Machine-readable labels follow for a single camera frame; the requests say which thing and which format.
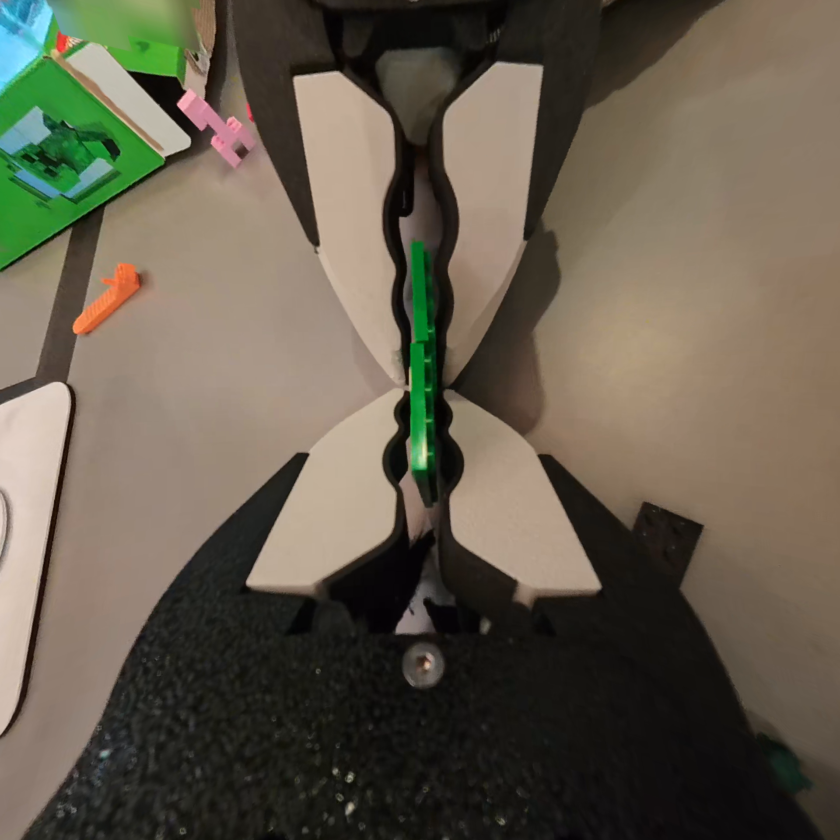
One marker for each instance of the white and wooden book stand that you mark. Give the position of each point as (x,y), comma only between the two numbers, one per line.
(33,525)

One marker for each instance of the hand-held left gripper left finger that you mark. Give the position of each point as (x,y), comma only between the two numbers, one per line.
(334,512)

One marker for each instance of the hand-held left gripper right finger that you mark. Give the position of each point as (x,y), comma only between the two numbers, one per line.
(518,518)

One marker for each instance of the dark green lego piece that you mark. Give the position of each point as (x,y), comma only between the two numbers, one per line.
(784,764)

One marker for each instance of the green lego plate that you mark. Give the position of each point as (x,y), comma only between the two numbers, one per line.
(421,295)
(423,426)

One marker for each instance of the orange brick separator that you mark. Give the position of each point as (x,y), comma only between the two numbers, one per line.
(108,302)

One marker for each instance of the pink lego piece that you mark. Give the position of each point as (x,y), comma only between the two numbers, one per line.
(220,128)

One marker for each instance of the black lego plate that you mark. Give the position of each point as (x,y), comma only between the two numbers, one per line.
(669,538)

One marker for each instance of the green lego box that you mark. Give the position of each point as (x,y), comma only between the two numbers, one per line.
(39,98)

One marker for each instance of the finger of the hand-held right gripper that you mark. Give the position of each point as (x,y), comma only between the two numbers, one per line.
(492,177)
(348,190)

